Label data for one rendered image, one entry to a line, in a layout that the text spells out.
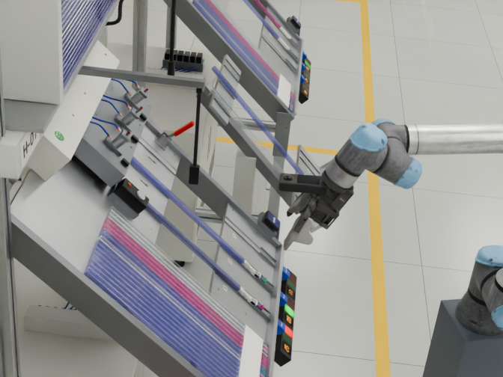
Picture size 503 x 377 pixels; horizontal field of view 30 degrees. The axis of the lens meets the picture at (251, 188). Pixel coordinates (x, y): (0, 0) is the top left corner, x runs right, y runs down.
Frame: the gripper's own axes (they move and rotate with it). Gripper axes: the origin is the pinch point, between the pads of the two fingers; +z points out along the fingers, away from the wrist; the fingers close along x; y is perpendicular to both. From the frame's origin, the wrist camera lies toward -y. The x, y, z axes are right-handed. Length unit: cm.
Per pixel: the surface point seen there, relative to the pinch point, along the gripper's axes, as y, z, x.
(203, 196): -17.2, 14.1, 19.0
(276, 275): 7.8, 15.7, 5.2
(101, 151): -49, -4, -16
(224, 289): -7.2, 13.0, -15.0
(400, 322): 85, 58, 82
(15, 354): -45, 25, -52
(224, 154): 16, 94, 191
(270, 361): 8.1, 14.9, -28.2
